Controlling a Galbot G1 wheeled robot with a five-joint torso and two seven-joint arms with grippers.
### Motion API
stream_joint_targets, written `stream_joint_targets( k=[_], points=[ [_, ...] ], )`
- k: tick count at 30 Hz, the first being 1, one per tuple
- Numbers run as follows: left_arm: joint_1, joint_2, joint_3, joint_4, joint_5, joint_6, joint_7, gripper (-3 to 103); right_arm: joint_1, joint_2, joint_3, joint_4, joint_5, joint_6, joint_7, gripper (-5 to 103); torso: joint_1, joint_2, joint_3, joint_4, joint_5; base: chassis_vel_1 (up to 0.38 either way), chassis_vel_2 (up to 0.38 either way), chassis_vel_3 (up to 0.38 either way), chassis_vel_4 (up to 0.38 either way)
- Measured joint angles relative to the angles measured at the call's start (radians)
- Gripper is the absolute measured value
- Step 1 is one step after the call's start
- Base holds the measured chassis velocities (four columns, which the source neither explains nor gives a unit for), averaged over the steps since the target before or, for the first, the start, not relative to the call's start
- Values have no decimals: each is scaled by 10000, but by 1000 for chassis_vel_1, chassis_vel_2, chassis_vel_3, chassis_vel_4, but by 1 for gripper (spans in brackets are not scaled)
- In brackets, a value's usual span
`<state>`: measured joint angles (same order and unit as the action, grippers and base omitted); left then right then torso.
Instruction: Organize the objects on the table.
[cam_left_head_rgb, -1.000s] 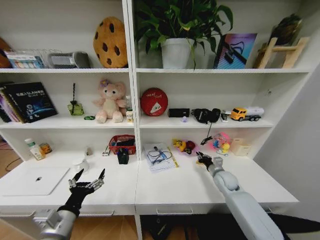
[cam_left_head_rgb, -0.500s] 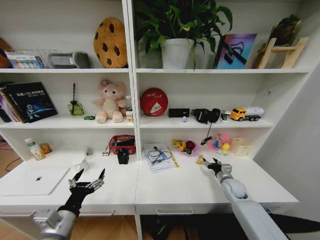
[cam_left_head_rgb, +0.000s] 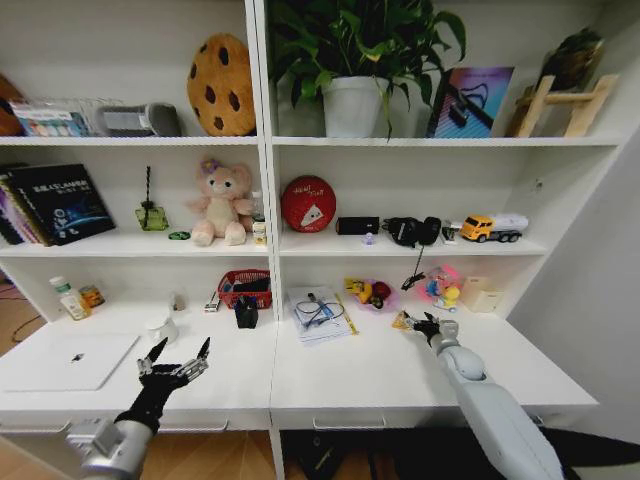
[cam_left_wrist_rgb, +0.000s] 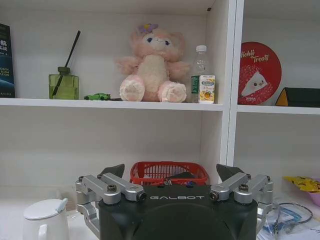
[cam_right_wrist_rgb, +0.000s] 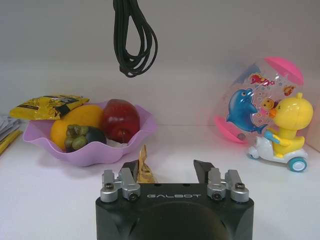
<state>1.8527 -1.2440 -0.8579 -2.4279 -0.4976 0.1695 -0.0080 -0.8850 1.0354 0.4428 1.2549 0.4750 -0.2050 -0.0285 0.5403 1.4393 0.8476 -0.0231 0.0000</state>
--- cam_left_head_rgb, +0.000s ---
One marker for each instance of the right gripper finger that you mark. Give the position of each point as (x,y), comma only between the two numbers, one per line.
(411,320)
(432,318)

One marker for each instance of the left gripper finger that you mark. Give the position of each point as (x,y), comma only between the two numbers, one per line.
(152,357)
(200,362)

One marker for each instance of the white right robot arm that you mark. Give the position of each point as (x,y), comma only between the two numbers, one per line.
(490,410)

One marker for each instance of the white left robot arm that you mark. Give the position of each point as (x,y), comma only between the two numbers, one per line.
(107,450)

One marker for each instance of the yellow snack packet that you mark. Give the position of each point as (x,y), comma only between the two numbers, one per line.
(399,321)

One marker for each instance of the white mug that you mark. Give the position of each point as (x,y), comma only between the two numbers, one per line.
(162,327)

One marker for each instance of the bagged toy fruit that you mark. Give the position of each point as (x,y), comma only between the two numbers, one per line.
(372,294)

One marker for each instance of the white shelf desk unit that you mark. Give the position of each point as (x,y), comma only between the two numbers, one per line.
(400,370)

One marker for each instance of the cream cardboard box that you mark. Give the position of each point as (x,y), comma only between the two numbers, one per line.
(482,295)

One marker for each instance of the small grey figurine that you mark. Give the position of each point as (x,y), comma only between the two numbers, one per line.
(177,301)

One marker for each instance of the small white striped box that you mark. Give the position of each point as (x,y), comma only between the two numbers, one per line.
(212,301)

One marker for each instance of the yellow ruler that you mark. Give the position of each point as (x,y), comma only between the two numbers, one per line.
(347,315)

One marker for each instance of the white closed laptop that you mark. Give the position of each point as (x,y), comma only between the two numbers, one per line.
(70,361)

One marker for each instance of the orange tin can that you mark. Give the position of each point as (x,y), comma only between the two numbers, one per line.
(92,296)

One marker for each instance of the red plastic basket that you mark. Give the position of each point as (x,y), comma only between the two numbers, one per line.
(245,287)

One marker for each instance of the black oval mouse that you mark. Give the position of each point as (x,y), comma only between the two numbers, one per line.
(430,230)

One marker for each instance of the black power adapter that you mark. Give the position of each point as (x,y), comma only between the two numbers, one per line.
(404,231)

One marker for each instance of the small clear purple trinket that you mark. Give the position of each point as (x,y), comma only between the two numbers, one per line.
(368,240)

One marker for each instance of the yellow toy tanker truck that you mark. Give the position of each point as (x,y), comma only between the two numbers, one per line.
(487,227)

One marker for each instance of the black rectangular speaker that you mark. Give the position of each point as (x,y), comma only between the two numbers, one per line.
(357,225)

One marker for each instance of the green glass reed diffuser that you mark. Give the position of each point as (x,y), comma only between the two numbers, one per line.
(150,217)

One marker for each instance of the small yellow white carton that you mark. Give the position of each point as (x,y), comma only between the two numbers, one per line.
(260,233)

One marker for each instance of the pink plush bear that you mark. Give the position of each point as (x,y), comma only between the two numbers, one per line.
(222,210)

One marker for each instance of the red ball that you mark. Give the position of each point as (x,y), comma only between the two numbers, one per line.
(307,204)

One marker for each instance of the small clear bottle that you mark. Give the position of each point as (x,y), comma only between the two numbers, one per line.
(257,207)

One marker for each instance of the black cover book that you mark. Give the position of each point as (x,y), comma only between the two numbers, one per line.
(65,205)

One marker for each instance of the colourful purple blue box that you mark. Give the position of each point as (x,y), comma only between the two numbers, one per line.
(472,102)

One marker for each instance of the white plant pot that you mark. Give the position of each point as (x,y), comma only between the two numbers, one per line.
(352,107)

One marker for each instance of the clear plastic box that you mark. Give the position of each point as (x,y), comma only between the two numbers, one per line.
(50,120)

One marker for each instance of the pale wooden stand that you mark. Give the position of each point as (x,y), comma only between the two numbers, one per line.
(570,97)

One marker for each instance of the cookie shaped plush pillow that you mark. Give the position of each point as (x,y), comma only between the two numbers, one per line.
(222,85)

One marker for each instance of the brown round object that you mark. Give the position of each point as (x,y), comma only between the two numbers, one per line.
(7,105)

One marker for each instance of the green leafy plant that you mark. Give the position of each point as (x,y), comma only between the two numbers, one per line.
(350,35)

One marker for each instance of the dark dried plant ornament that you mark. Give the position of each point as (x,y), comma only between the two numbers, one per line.
(575,55)

